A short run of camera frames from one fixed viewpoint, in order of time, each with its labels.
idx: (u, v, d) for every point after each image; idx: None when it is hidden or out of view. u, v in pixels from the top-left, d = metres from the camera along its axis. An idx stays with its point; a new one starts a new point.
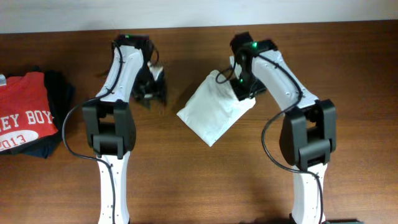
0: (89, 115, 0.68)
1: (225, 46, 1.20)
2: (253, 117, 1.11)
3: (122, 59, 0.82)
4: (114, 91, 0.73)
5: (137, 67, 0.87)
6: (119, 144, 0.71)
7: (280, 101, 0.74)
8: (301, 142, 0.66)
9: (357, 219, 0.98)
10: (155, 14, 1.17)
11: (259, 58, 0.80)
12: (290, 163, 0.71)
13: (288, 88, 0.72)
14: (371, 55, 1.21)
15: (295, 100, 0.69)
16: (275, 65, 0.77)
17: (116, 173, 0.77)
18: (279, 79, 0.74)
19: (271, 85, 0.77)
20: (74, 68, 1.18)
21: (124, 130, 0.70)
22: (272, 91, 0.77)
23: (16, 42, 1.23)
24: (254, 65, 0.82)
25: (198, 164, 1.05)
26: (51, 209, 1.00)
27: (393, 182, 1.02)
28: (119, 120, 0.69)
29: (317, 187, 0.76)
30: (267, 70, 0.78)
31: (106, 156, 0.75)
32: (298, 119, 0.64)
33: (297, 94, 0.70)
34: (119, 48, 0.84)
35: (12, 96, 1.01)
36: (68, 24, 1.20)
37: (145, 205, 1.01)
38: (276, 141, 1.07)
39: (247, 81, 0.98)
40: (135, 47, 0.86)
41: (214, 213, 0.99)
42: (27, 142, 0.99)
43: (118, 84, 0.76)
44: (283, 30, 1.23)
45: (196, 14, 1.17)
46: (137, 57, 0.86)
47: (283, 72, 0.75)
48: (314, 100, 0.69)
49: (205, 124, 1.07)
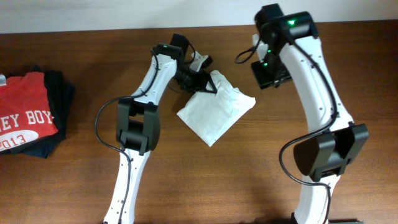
0: (122, 112, 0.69)
1: (224, 46, 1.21)
2: (253, 118, 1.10)
3: (158, 66, 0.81)
4: (147, 93, 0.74)
5: (170, 76, 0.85)
6: (143, 142, 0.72)
7: (308, 102, 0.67)
8: (321, 162, 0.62)
9: (357, 219, 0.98)
10: (155, 14, 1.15)
11: (295, 48, 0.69)
12: (302, 172, 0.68)
13: (323, 101, 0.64)
14: (370, 55, 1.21)
15: (328, 120, 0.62)
16: (312, 65, 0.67)
17: (134, 168, 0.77)
18: (314, 84, 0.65)
19: (300, 80, 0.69)
20: (74, 69, 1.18)
21: (150, 131, 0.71)
22: (301, 91, 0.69)
23: (16, 42, 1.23)
24: (287, 52, 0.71)
25: (198, 165, 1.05)
26: (52, 209, 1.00)
27: (393, 182, 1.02)
28: (148, 122, 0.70)
29: (326, 196, 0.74)
30: (302, 68, 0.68)
31: (129, 149, 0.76)
32: (328, 145, 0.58)
33: (331, 112, 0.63)
34: (156, 56, 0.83)
35: (12, 96, 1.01)
36: (66, 24, 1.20)
37: (145, 205, 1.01)
38: (275, 142, 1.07)
39: (272, 65, 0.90)
40: (170, 57, 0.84)
41: (214, 213, 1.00)
42: (26, 142, 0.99)
43: (152, 88, 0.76)
44: None
45: (195, 15, 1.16)
46: (171, 66, 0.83)
47: (320, 75, 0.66)
48: (348, 122, 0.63)
49: (204, 125, 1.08)
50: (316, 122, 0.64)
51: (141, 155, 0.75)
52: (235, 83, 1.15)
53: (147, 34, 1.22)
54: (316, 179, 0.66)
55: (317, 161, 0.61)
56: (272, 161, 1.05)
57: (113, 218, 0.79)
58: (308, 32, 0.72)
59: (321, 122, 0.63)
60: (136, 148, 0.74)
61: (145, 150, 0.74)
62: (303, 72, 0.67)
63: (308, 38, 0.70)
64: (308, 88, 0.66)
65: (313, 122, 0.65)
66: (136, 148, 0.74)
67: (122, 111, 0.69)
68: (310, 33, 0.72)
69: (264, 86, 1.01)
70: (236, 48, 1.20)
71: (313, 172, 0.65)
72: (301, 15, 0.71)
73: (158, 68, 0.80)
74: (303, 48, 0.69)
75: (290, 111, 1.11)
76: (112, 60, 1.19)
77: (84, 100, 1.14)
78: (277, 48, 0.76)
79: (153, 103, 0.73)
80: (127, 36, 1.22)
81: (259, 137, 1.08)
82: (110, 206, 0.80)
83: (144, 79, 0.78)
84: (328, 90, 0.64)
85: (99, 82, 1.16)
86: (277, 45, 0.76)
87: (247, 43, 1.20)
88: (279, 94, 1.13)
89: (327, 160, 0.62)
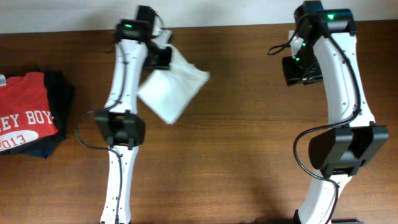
0: (101, 124, 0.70)
1: (224, 46, 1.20)
2: (253, 118, 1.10)
3: (125, 60, 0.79)
4: (120, 100, 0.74)
5: (142, 60, 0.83)
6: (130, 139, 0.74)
7: (332, 96, 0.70)
8: (334, 157, 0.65)
9: (357, 219, 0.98)
10: (155, 14, 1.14)
11: (330, 42, 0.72)
12: (314, 163, 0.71)
13: (347, 96, 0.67)
14: (374, 55, 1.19)
15: (349, 115, 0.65)
16: (343, 60, 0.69)
17: (125, 163, 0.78)
18: (342, 80, 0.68)
19: (328, 73, 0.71)
20: (74, 69, 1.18)
21: (133, 133, 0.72)
22: (328, 86, 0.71)
23: (16, 42, 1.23)
24: (321, 45, 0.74)
25: (198, 165, 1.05)
26: (52, 209, 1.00)
27: (393, 182, 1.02)
28: (129, 128, 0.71)
29: (333, 196, 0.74)
30: (333, 62, 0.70)
31: (117, 145, 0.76)
32: (346, 139, 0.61)
33: (354, 108, 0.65)
34: (120, 44, 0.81)
35: (12, 96, 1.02)
36: (66, 24, 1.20)
37: (145, 205, 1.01)
38: (275, 142, 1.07)
39: (305, 60, 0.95)
40: (137, 42, 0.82)
41: (214, 213, 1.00)
42: (26, 142, 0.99)
43: (125, 91, 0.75)
44: (283, 30, 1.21)
45: (195, 16, 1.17)
46: (140, 51, 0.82)
47: (349, 71, 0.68)
48: (370, 122, 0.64)
49: (174, 104, 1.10)
50: (337, 115, 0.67)
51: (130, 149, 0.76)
52: (235, 83, 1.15)
53: None
54: (326, 173, 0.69)
55: (330, 155, 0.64)
56: (272, 161, 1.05)
57: (110, 216, 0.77)
58: (345, 28, 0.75)
59: (343, 116, 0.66)
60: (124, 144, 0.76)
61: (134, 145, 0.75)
62: (334, 66, 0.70)
63: (345, 34, 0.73)
64: (336, 82, 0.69)
65: (334, 114, 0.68)
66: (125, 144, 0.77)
67: (99, 122, 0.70)
68: (346, 30, 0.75)
69: (292, 82, 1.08)
70: (237, 48, 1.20)
71: (325, 165, 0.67)
72: (340, 12, 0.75)
73: (125, 62, 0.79)
74: (338, 43, 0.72)
75: (290, 111, 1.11)
76: (112, 60, 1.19)
77: (84, 100, 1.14)
78: (311, 41, 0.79)
79: (130, 111, 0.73)
80: None
81: (259, 137, 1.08)
82: (105, 205, 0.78)
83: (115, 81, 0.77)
84: (356, 86, 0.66)
85: (99, 82, 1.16)
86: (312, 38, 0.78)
87: (248, 43, 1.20)
88: (279, 94, 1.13)
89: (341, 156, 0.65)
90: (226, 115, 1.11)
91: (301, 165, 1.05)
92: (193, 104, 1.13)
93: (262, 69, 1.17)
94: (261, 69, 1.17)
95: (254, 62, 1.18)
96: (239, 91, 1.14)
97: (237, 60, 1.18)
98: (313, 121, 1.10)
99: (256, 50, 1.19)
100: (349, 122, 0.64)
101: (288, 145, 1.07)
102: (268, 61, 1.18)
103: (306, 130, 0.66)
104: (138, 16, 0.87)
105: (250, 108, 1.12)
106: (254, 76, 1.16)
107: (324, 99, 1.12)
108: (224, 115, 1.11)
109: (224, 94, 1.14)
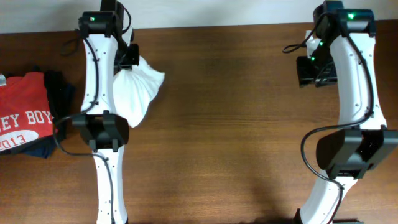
0: (79, 127, 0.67)
1: (224, 46, 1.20)
2: (253, 118, 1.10)
3: (95, 56, 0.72)
4: (97, 101, 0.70)
5: (114, 56, 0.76)
6: (113, 141, 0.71)
7: (345, 97, 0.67)
8: (341, 159, 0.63)
9: (357, 219, 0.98)
10: (154, 13, 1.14)
11: (347, 42, 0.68)
12: (321, 163, 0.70)
13: (360, 98, 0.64)
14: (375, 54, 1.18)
15: (361, 117, 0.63)
16: (359, 61, 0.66)
17: (112, 166, 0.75)
18: (357, 80, 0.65)
19: (342, 74, 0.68)
20: (74, 69, 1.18)
21: (115, 134, 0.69)
22: (342, 86, 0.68)
23: (16, 42, 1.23)
24: (338, 45, 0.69)
25: (198, 165, 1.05)
26: (53, 209, 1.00)
27: (394, 182, 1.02)
28: (111, 129, 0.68)
29: (337, 196, 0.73)
30: (347, 62, 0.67)
31: (101, 149, 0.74)
32: (354, 140, 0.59)
33: (366, 111, 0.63)
34: (86, 40, 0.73)
35: (12, 95, 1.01)
36: (66, 25, 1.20)
37: (145, 205, 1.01)
38: (275, 141, 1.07)
39: (320, 60, 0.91)
40: (105, 35, 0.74)
41: (214, 213, 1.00)
42: (27, 142, 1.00)
43: (101, 91, 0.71)
44: (283, 30, 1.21)
45: (195, 17, 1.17)
46: (111, 45, 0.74)
47: (365, 73, 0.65)
48: (381, 126, 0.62)
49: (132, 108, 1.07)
50: (348, 116, 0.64)
51: (115, 152, 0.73)
52: (235, 83, 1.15)
53: (147, 34, 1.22)
54: (332, 175, 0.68)
55: (337, 157, 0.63)
56: (272, 160, 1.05)
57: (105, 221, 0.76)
58: (365, 28, 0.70)
59: (354, 117, 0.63)
60: (109, 147, 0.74)
61: (118, 147, 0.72)
62: (349, 66, 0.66)
63: (364, 35, 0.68)
64: (349, 83, 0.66)
65: (344, 116, 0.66)
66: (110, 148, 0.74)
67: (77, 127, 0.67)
68: (366, 30, 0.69)
69: (305, 83, 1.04)
70: (237, 48, 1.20)
71: (331, 165, 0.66)
72: (361, 10, 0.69)
73: (96, 59, 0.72)
74: (356, 43, 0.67)
75: (290, 111, 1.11)
76: None
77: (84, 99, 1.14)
78: (329, 40, 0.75)
79: (109, 111, 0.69)
80: None
81: (259, 137, 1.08)
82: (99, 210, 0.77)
83: (87, 81, 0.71)
84: (370, 88, 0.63)
85: None
86: (331, 37, 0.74)
87: (248, 43, 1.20)
88: (279, 94, 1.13)
89: (347, 158, 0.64)
90: (226, 115, 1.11)
91: (302, 164, 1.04)
92: (193, 104, 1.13)
93: (262, 68, 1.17)
94: (261, 69, 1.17)
95: (254, 62, 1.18)
96: (239, 90, 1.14)
97: (237, 60, 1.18)
98: (313, 121, 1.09)
99: (256, 50, 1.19)
100: (361, 125, 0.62)
101: (288, 145, 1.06)
102: (268, 61, 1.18)
103: (316, 128, 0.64)
104: (102, 10, 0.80)
105: (250, 108, 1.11)
106: (254, 76, 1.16)
107: (324, 99, 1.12)
108: (224, 115, 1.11)
109: (224, 94, 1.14)
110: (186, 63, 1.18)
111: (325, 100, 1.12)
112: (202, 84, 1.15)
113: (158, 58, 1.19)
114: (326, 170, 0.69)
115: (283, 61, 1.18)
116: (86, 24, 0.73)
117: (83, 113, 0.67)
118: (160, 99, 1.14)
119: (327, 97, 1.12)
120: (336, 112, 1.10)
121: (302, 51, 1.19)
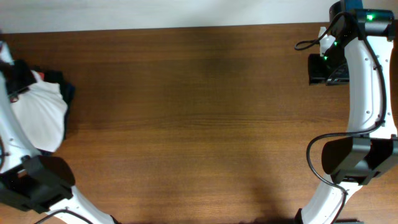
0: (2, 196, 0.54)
1: (224, 46, 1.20)
2: (253, 118, 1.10)
3: None
4: (7, 152, 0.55)
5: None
6: (61, 191, 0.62)
7: (357, 103, 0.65)
8: (347, 166, 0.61)
9: (357, 219, 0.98)
10: (155, 14, 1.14)
11: (364, 45, 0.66)
12: (326, 168, 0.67)
13: (372, 106, 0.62)
14: None
15: (371, 126, 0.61)
16: (374, 66, 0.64)
17: (76, 207, 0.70)
18: (370, 88, 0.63)
19: (355, 79, 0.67)
20: (73, 69, 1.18)
21: (53, 183, 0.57)
22: (354, 91, 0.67)
23: (15, 42, 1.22)
24: (353, 46, 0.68)
25: (198, 165, 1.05)
26: None
27: (393, 182, 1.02)
28: (43, 180, 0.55)
29: (339, 200, 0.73)
30: (362, 67, 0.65)
31: (53, 204, 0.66)
32: (362, 150, 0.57)
33: (377, 119, 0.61)
34: None
35: None
36: (66, 24, 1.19)
37: (145, 205, 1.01)
38: (275, 142, 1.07)
39: (334, 60, 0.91)
40: None
41: (214, 213, 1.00)
42: None
43: (5, 137, 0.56)
44: (283, 30, 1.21)
45: (196, 17, 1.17)
46: None
47: (379, 79, 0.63)
48: (392, 135, 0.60)
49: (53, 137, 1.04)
50: (358, 124, 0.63)
51: (70, 198, 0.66)
52: (235, 83, 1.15)
53: (147, 34, 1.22)
54: (336, 179, 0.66)
55: (342, 163, 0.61)
56: (272, 161, 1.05)
57: None
58: (384, 32, 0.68)
59: (364, 126, 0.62)
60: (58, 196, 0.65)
61: (68, 191, 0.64)
62: (364, 71, 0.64)
63: (381, 38, 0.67)
64: (362, 89, 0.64)
65: (354, 122, 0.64)
66: (60, 197, 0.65)
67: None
68: (384, 34, 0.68)
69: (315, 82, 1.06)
70: (237, 48, 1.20)
71: (336, 171, 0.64)
72: (381, 12, 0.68)
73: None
74: (372, 46, 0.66)
75: (290, 112, 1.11)
76: (112, 61, 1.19)
77: (85, 100, 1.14)
78: (346, 40, 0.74)
79: (29, 155, 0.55)
80: (128, 37, 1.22)
81: (259, 137, 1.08)
82: None
83: None
84: (384, 96, 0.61)
85: (99, 82, 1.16)
86: (346, 35, 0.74)
87: (248, 43, 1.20)
88: (279, 94, 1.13)
89: (354, 166, 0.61)
90: (226, 115, 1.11)
91: (302, 165, 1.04)
92: (193, 105, 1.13)
93: (262, 68, 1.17)
94: (261, 69, 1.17)
95: (254, 62, 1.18)
96: (239, 91, 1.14)
97: (237, 60, 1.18)
98: (313, 121, 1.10)
99: (256, 50, 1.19)
100: (370, 132, 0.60)
101: (288, 145, 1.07)
102: (268, 61, 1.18)
103: (322, 135, 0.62)
104: None
105: (250, 109, 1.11)
106: (254, 77, 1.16)
107: (324, 99, 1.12)
108: (225, 115, 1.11)
109: (224, 94, 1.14)
110: (186, 63, 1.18)
111: (325, 101, 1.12)
112: (202, 84, 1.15)
113: (158, 58, 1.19)
114: (331, 175, 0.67)
115: (283, 61, 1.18)
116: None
117: None
118: (160, 99, 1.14)
119: (327, 97, 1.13)
120: (336, 112, 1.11)
121: (303, 52, 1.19)
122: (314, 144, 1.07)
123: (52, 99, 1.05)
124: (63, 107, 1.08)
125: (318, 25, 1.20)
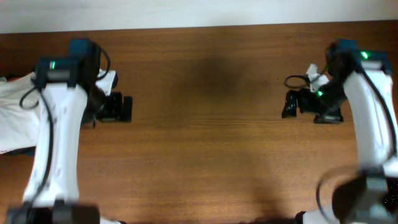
0: None
1: (224, 46, 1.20)
2: (253, 117, 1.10)
3: (51, 117, 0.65)
4: (47, 182, 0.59)
5: (79, 109, 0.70)
6: None
7: (366, 138, 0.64)
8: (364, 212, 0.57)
9: None
10: (155, 14, 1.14)
11: (364, 79, 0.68)
12: (336, 212, 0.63)
13: (382, 139, 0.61)
14: None
15: (383, 157, 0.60)
16: (377, 101, 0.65)
17: None
18: (376, 121, 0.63)
19: (360, 116, 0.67)
20: None
21: None
22: (360, 129, 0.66)
23: (13, 41, 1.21)
24: (353, 85, 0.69)
25: (198, 165, 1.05)
26: None
27: None
28: None
29: None
30: (365, 101, 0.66)
31: None
32: (377, 189, 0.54)
33: (388, 150, 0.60)
34: (43, 94, 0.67)
35: None
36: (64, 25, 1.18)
37: (145, 205, 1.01)
38: (275, 141, 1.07)
39: (329, 97, 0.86)
40: (67, 86, 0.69)
41: (214, 213, 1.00)
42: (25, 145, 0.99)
43: (55, 166, 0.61)
44: (284, 30, 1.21)
45: (196, 17, 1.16)
46: (73, 102, 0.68)
47: (384, 111, 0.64)
48: None
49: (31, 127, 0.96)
50: (370, 157, 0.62)
51: None
52: (235, 83, 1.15)
53: (147, 35, 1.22)
54: None
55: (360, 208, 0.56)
56: (272, 161, 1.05)
57: None
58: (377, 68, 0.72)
59: (375, 158, 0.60)
60: None
61: None
62: (370, 107, 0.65)
63: (379, 74, 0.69)
64: (368, 122, 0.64)
65: (365, 157, 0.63)
66: None
67: None
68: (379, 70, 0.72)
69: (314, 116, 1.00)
70: (237, 48, 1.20)
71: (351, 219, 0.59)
72: (374, 52, 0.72)
73: (51, 119, 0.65)
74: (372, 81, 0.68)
75: None
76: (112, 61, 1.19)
77: None
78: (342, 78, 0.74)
79: (63, 198, 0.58)
80: (127, 36, 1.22)
81: (259, 137, 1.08)
82: None
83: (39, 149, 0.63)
84: (391, 128, 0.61)
85: None
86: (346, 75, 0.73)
87: (248, 43, 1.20)
88: (279, 94, 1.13)
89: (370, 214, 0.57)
90: (226, 114, 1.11)
91: (302, 164, 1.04)
92: (193, 105, 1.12)
93: (262, 68, 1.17)
94: (261, 69, 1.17)
95: (254, 62, 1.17)
96: (239, 90, 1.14)
97: (237, 60, 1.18)
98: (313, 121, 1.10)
99: (256, 50, 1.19)
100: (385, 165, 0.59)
101: (289, 145, 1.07)
102: (268, 61, 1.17)
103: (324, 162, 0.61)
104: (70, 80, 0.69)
105: (250, 108, 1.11)
106: (254, 76, 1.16)
107: None
108: (224, 115, 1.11)
109: (224, 94, 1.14)
110: (186, 63, 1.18)
111: None
112: (201, 83, 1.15)
113: (158, 58, 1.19)
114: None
115: (283, 62, 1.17)
116: (45, 75, 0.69)
117: (28, 206, 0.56)
118: (160, 99, 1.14)
119: None
120: None
121: (303, 51, 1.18)
122: (314, 143, 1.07)
123: (17, 94, 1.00)
124: (28, 98, 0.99)
125: (318, 26, 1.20)
